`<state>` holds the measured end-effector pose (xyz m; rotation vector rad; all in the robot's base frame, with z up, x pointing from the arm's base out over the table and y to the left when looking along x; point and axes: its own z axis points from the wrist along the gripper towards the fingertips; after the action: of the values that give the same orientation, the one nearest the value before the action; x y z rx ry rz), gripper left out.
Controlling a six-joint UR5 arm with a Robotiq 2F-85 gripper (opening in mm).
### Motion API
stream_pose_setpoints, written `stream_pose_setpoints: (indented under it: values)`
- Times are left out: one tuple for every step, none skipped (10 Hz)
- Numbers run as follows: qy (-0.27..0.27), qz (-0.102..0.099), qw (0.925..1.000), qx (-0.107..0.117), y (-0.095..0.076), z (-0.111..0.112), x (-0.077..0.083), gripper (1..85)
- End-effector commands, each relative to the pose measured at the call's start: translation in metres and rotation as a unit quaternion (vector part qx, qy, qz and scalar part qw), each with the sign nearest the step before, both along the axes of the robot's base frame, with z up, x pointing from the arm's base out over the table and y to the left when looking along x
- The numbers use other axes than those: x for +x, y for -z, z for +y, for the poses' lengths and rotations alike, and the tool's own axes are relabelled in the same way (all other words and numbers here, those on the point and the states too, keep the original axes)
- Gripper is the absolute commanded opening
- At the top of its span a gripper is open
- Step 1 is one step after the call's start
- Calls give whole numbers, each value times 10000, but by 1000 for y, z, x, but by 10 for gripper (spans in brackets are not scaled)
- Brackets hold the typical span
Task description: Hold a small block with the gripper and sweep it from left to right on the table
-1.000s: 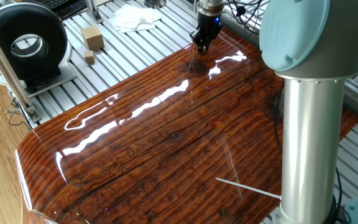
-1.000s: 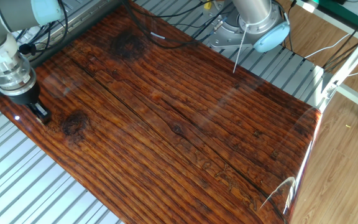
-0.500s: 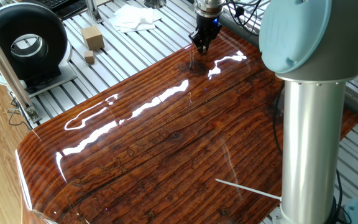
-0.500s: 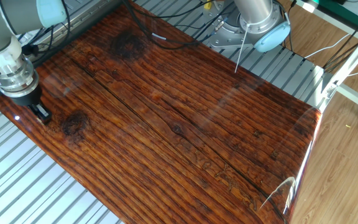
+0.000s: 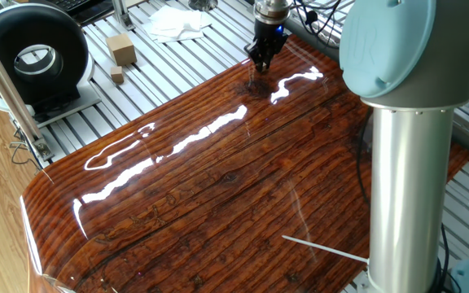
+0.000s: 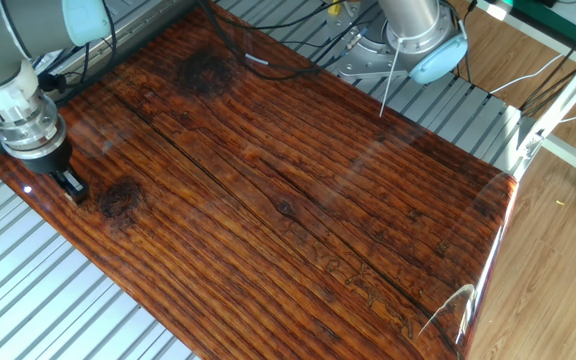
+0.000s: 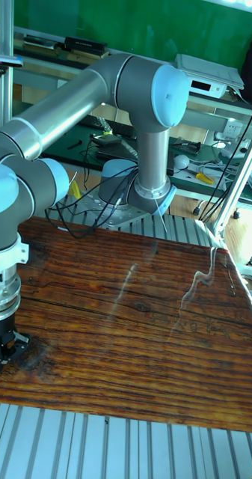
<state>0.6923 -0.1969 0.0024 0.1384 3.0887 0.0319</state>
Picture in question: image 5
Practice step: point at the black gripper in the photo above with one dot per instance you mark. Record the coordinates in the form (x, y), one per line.
(268, 32)

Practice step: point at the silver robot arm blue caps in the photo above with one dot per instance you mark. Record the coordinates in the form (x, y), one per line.
(409, 183)

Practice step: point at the round metal fitting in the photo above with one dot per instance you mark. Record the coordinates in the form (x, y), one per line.
(202, 4)

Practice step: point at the white crumpled cloth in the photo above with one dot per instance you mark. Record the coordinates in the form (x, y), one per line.
(175, 24)

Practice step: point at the large tan cube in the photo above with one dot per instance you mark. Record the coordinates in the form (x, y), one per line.
(121, 49)

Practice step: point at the glossy wood-print table mat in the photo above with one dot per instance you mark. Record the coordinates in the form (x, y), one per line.
(238, 195)

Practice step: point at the short aluminium upright profile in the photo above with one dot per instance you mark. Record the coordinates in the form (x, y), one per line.
(121, 14)

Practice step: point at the medium tan cube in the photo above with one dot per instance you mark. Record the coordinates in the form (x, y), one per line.
(117, 75)

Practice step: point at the black keyboard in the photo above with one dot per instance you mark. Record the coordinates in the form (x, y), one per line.
(71, 3)

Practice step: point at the silver robot mounting plate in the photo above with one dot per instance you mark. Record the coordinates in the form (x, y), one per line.
(360, 285)

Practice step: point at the aluminium frame post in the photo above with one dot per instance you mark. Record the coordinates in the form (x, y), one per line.
(6, 83)

